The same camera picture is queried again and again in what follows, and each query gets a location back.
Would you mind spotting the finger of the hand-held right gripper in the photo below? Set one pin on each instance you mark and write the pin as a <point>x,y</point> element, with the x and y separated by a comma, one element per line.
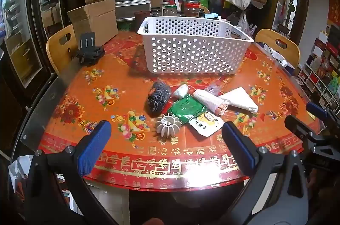
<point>300,126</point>
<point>316,109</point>

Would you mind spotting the dark knitted cloth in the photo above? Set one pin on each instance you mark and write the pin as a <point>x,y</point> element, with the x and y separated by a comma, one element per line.
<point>158,97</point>

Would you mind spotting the open cardboard box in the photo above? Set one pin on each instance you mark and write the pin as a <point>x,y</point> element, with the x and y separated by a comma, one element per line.
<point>93,20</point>

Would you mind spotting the clear glass jar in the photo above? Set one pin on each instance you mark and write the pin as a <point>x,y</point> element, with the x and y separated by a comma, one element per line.
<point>169,10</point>

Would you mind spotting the green foil packet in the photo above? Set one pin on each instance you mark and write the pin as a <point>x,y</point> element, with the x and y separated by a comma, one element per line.
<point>186,108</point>

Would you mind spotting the red-lid glass jar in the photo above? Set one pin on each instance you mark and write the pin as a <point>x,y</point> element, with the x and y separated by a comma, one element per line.
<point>191,9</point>

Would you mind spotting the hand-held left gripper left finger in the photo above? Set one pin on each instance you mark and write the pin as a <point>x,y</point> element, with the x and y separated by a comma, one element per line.
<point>95,148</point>

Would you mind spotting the white and yellow packet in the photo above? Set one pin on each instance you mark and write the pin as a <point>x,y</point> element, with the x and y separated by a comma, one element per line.
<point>205,122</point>

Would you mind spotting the potted plant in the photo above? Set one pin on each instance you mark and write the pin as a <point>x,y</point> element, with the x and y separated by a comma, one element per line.
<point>288,18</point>

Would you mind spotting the white perforated plastic basket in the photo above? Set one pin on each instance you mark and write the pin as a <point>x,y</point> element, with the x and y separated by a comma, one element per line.
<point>186,55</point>

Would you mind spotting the white cubby shelf with goods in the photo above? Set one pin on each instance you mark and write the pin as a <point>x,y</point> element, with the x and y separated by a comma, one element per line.
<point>321,73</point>

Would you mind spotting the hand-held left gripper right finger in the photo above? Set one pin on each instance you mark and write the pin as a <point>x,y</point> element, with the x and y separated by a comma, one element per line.
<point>236,145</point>

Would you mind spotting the white and pink cloth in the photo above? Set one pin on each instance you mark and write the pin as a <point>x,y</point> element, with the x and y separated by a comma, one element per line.
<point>207,100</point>

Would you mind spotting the black phone stand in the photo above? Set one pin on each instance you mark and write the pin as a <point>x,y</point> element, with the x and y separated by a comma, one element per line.
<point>87,51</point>

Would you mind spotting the white plastic-wrapped soft pack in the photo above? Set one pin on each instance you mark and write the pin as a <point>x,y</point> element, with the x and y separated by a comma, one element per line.
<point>180,91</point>

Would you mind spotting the red wall hanging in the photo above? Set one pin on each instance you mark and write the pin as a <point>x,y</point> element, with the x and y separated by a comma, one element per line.
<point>334,8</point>

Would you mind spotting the brown cup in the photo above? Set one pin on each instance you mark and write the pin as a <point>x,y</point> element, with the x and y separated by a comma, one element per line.
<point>140,19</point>

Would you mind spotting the clear plastic bag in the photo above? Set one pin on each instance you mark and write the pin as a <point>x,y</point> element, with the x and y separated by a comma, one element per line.
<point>213,88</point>

